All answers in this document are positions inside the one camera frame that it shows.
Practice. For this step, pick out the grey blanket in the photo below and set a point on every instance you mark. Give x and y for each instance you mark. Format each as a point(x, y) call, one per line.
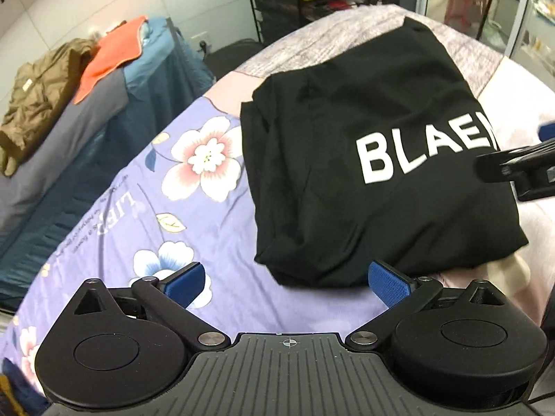
point(56, 151)

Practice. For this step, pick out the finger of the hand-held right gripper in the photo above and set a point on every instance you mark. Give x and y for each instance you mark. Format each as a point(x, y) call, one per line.
point(547, 131)
point(511, 165)

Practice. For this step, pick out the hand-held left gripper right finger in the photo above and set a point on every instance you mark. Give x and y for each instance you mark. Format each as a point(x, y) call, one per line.
point(388, 287)

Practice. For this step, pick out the mustard cloth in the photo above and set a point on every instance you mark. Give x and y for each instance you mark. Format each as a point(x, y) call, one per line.
point(8, 394)

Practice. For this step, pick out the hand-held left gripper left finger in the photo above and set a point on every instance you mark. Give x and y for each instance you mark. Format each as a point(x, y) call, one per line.
point(187, 285)

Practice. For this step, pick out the brown jacket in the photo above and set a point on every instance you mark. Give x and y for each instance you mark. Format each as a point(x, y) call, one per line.
point(39, 99)

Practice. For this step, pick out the wall outlet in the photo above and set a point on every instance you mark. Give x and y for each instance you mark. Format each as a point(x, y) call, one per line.
point(202, 40)

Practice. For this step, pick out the orange cloth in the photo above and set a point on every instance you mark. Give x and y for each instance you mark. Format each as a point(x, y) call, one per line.
point(110, 56)

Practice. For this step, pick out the floral bed sheet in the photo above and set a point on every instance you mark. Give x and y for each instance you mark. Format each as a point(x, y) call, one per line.
point(151, 173)

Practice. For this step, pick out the black zip jacket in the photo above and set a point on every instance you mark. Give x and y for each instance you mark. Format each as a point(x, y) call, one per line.
point(325, 138)

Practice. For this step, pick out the navy cloth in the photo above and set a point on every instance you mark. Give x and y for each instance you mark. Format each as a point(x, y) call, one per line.
point(26, 388)

